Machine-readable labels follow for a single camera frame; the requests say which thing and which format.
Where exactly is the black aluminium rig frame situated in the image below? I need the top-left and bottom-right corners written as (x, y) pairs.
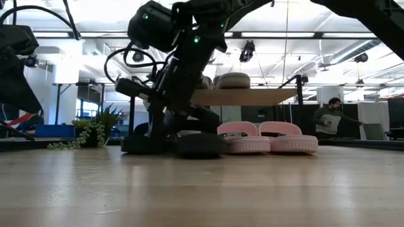
top-left (31, 30), bottom-right (404, 40)

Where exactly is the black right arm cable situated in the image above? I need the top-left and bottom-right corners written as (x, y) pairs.
top-left (103, 46), bottom-right (169, 84)

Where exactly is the black monitor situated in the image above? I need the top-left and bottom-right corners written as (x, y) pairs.
top-left (387, 97), bottom-right (404, 129)

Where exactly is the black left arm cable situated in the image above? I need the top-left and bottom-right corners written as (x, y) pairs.
top-left (0, 0), bottom-right (82, 41)

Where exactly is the pink rubber slide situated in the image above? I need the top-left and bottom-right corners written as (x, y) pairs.
top-left (258, 121), bottom-right (319, 154)
top-left (217, 121), bottom-right (271, 154)

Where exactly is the green trailing potted plant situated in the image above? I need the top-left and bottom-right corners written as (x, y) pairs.
top-left (47, 105), bottom-right (123, 151)

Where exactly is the black-legged high table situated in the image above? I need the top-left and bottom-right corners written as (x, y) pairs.
top-left (52, 82), bottom-right (107, 125)

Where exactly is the blue storage bin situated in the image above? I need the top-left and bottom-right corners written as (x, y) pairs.
top-left (34, 124), bottom-right (76, 138)

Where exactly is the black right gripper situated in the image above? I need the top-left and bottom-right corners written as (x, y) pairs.
top-left (147, 31), bottom-right (228, 141)

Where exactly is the black divider panel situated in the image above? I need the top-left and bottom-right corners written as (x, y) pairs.
top-left (241, 103), bottom-right (360, 140)

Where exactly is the black overhead rig camera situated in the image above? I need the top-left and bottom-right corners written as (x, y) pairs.
top-left (239, 40), bottom-right (256, 63)

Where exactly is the grey chair back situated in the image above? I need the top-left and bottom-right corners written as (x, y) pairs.
top-left (362, 122), bottom-right (388, 141)

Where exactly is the wooden shelf with black legs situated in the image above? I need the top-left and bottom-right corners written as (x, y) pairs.
top-left (128, 74), bottom-right (306, 139)

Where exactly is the grey rubber slide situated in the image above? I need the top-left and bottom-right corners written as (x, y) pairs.
top-left (216, 72), bottom-right (251, 90)
top-left (194, 74), bottom-right (214, 90)

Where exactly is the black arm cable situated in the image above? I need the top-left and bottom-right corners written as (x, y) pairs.
top-left (103, 46), bottom-right (169, 84)
top-left (0, 0), bottom-right (82, 41)

